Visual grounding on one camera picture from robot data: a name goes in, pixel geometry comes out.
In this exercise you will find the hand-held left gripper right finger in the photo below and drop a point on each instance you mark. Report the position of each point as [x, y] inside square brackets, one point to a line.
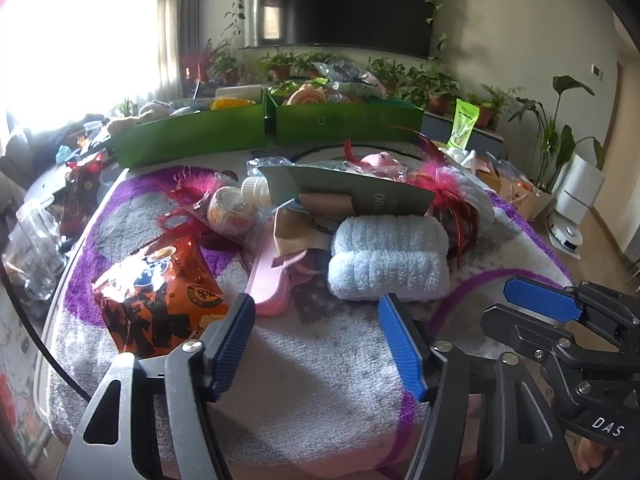
[402, 350]

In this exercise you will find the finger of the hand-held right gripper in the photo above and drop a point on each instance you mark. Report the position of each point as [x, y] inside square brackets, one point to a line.
[542, 300]
[520, 332]

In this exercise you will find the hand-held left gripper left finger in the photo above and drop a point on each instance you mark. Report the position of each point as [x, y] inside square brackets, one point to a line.
[232, 345]

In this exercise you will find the white towel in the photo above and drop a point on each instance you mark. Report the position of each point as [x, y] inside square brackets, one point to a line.
[390, 255]

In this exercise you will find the grey-green cream tube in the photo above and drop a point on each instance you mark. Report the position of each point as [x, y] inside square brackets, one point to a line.
[345, 185]

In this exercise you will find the green storage box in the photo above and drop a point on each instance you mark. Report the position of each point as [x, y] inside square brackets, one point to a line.
[190, 132]
[345, 122]

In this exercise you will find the pink plastic hanger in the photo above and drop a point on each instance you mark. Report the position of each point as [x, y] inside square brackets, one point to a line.
[270, 280]

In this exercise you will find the purple white plush rug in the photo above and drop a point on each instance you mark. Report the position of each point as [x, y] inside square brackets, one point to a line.
[310, 370]

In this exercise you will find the orange snack packet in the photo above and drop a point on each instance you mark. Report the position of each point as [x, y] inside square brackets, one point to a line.
[160, 295]

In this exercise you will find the white robot vacuum dock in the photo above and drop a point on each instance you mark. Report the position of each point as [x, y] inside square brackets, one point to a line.
[580, 195]

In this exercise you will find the beige cloth pouch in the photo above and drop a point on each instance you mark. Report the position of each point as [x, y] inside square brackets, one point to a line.
[300, 225]

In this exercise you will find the red feather toy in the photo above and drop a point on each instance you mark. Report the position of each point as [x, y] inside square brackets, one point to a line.
[450, 185]
[200, 187]

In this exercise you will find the white small bottle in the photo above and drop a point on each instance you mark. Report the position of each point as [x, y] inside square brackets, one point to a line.
[462, 156]

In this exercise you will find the tall leafy floor plant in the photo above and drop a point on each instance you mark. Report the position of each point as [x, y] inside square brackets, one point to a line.
[555, 135]

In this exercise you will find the dark media console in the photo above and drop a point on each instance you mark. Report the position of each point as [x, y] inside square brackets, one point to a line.
[480, 137]

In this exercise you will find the pink plush pig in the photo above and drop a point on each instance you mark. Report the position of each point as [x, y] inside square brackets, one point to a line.
[380, 161]

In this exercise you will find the green standing packet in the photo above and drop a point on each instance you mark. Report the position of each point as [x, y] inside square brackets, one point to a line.
[464, 125]

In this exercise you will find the potted green plant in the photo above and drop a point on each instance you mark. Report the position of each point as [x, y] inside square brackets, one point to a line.
[432, 87]
[315, 62]
[487, 105]
[225, 62]
[387, 72]
[277, 65]

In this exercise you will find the red snack packet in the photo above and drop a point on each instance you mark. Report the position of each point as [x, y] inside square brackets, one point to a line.
[82, 190]

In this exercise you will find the yellow plastic item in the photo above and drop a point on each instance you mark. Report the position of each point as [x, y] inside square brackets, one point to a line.
[230, 104]

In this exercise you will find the orange swirl roll plush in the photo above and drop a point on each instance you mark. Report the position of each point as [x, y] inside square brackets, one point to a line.
[306, 95]

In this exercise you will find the clear plastic bag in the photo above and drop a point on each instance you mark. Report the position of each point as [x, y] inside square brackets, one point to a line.
[350, 75]

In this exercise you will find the red flower plant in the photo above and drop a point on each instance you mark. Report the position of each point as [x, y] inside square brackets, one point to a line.
[195, 67]

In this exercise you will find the beige window curtain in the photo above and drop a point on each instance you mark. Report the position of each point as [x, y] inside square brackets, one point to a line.
[177, 20]

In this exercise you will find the black television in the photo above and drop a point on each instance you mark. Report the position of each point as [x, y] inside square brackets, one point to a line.
[345, 5]

